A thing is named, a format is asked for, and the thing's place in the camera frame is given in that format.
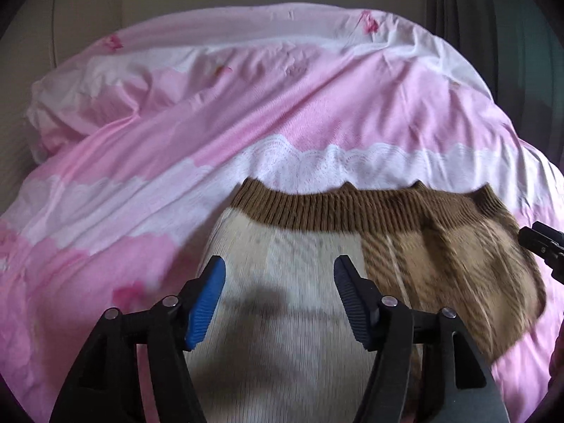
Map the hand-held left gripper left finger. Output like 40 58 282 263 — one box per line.
49 256 227 423

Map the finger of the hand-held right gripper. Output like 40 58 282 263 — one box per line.
517 221 564 283

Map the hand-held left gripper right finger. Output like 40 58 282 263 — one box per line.
333 255 512 423

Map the brown plaid knit sweater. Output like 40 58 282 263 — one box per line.
185 177 547 423

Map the pink floral duvet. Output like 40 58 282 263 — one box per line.
0 6 564 423

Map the grey-green curtain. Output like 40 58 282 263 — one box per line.
423 0 564 151

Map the white wardrobe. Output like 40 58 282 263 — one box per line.
0 0 433 75

